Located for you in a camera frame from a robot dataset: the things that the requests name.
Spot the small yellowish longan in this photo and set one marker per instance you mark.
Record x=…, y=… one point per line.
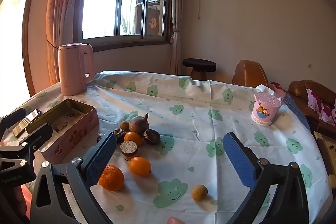
x=199, y=192

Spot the blue checked cloth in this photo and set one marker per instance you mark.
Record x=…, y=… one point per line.
x=296, y=106

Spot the bumpy tangerine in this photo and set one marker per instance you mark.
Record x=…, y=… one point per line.
x=113, y=179

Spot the wooden-framed glass door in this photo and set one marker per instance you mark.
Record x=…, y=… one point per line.
x=15, y=29

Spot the white tissue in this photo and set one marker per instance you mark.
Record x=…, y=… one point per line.
x=263, y=88

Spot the sliding glass window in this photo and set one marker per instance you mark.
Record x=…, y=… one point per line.
x=105, y=3

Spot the small cork-lidded jar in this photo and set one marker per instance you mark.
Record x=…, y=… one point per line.
x=129, y=148

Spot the person's right hand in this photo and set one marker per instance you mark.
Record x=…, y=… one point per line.
x=176, y=220

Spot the pink cartoon cup with lid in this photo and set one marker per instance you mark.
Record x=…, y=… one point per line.
x=265, y=111

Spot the light wooden furniture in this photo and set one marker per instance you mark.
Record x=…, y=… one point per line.
x=328, y=150

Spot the small brown kiwi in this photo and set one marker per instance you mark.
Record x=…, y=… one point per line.
x=124, y=125

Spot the dark wrinkled passion fruit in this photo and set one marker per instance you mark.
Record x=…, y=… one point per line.
x=119, y=134
x=152, y=137

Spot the white cloud-print tablecloth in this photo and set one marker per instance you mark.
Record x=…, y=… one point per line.
x=183, y=98

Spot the dark round stool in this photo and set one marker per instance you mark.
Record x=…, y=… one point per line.
x=199, y=64

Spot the pink metal tin box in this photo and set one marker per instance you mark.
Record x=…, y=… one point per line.
x=76, y=134

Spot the brown leather sofa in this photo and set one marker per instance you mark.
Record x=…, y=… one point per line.
x=299, y=87

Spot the smartphone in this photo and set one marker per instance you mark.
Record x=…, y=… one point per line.
x=31, y=116

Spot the brown round pear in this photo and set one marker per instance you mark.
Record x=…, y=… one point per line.
x=139, y=125

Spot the beige tied curtain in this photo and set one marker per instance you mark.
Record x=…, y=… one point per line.
x=177, y=29

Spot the oval smooth orange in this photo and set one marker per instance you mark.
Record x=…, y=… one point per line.
x=140, y=166

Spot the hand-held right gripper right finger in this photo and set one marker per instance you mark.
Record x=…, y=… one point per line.
x=239, y=158

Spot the pink patterned curtain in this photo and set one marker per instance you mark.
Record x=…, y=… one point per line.
x=60, y=16

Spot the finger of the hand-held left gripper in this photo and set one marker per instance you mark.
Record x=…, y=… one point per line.
x=39, y=132
x=14, y=116

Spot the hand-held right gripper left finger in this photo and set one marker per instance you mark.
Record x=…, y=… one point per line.
x=101, y=161

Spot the air conditioner pipe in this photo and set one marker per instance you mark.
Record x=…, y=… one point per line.
x=199, y=3

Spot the pink electric kettle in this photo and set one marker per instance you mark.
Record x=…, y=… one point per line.
x=72, y=69

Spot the red floral cloth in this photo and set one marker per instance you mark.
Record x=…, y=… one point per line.
x=320, y=106

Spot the small dark red date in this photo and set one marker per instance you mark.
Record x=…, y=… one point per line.
x=99, y=138

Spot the red paper window cutout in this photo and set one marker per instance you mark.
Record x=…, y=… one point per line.
x=153, y=22

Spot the round smooth orange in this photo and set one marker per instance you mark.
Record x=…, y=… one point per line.
x=133, y=138

